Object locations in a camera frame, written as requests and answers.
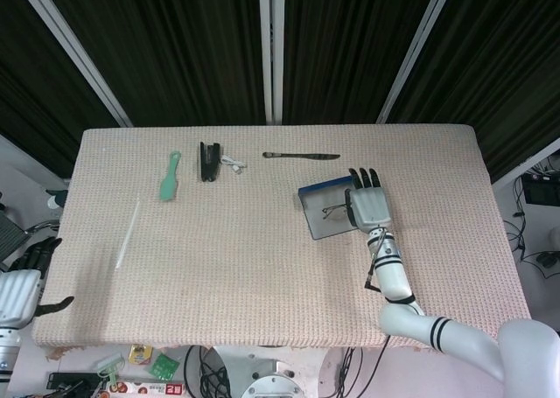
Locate yellow red packet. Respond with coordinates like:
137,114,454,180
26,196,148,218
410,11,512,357
128,344,154,367

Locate blue-edged grey tray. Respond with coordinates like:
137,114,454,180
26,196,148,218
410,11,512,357
297,175,364,241

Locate small white clip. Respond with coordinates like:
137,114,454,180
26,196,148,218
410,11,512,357
220,155,249,175

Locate green plastic brush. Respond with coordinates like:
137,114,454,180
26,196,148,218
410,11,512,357
157,151,182,203

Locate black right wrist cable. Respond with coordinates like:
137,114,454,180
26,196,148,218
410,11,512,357
364,227,389,290

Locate white frame post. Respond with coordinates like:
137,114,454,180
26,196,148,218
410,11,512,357
10,0,134,128
257,0,286,126
376,0,476,123

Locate black plastic holder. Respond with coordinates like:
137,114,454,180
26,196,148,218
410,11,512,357
199,141,221,184

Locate metal-framed eyeglasses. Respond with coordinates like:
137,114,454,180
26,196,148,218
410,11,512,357
322,200,351,222

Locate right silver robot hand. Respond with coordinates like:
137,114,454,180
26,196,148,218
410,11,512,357
344,167,393,235

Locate dark pleated curtain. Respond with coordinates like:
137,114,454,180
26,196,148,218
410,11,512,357
0,0,560,185

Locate white frame bar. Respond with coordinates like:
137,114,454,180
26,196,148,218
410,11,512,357
492,137,560,193

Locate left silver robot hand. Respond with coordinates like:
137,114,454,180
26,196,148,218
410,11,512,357
0,236,75,329

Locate black knife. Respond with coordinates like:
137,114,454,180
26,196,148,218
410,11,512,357
262,151,341,161

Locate beige waffle tablecloth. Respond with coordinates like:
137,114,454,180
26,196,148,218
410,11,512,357
32,126,533,351

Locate black floor cable bundle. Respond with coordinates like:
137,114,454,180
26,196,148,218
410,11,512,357
183,345,233,398

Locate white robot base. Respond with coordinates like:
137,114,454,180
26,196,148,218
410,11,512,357
209,345,333,398

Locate clear plastic tube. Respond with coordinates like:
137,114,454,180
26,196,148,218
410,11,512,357
114,199,142,271

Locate red white box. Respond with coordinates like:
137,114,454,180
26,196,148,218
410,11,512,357
107,380,187,397

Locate green packet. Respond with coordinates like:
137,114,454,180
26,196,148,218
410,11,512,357
150,352,180,380

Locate pale green clip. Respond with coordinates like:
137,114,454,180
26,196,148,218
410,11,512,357
96,353,126,384

